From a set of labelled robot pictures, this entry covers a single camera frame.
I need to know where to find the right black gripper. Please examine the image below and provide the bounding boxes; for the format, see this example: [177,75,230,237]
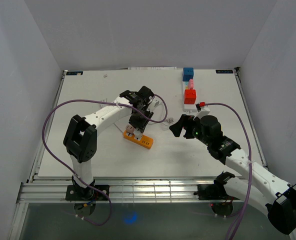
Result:
[169,114,211,147]

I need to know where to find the white plug adapter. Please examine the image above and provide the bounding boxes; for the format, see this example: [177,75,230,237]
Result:
[133,128,143,141]

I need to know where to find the rose gold plug adapter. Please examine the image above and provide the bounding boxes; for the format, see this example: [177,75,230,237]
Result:
[125,124,135,134]

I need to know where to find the orange power strip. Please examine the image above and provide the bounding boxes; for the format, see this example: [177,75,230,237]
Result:
[97,98,155,150]

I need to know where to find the red cube socket adapter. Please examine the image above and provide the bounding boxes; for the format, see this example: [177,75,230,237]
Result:
[183,89,197,105]

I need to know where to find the pink plug adapter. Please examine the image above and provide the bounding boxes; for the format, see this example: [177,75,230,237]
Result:
[187,79,194,90]

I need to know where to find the white multicolour power strip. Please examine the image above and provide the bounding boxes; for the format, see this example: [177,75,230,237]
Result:
[152,74,200,131]

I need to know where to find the blue cube socket adapter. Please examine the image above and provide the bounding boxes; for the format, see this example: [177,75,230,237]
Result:
[182,67,194,82]

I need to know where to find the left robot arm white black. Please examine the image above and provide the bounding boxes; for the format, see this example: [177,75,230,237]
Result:
[63,86,158,200]

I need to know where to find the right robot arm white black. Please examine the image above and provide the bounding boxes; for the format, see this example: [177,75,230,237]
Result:
[169,114,296,235]

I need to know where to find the right corner label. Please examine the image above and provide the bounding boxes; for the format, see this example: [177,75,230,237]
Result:
[215,69,234,74]

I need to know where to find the corner label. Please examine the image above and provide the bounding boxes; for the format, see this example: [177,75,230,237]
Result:
[66,71,84,76]
[215,69,234,74]

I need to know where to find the left corner label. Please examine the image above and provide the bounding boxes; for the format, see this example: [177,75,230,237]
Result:
[66,71,84,76]

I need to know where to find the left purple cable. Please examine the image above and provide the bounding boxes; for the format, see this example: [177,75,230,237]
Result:
[42,94,169,226]

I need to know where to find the purple cable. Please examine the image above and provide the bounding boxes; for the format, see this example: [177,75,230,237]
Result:
[42,94,169,226]
[204,102,253,240]

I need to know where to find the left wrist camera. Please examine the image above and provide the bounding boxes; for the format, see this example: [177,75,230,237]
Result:
[147,99,160,112]

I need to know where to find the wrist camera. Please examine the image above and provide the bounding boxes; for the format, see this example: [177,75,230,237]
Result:
[147,99,160,112]
[195,102,210,119]

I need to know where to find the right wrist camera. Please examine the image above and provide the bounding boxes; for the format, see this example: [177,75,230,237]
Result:
[195,102,210,119]

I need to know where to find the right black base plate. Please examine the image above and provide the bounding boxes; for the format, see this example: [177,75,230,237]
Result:
[193,183,233,200]

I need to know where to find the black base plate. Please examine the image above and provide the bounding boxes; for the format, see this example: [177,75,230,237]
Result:
[193,183,233,200]
[65,185,107,202]

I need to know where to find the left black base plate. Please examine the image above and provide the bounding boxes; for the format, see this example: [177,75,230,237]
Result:
[65,185,107,202]

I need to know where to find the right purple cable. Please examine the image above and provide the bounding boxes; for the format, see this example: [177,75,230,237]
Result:
[204,102,253,240]

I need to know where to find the aluminium frame rail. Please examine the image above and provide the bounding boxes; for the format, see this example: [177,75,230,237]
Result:
[15,178,289,205]

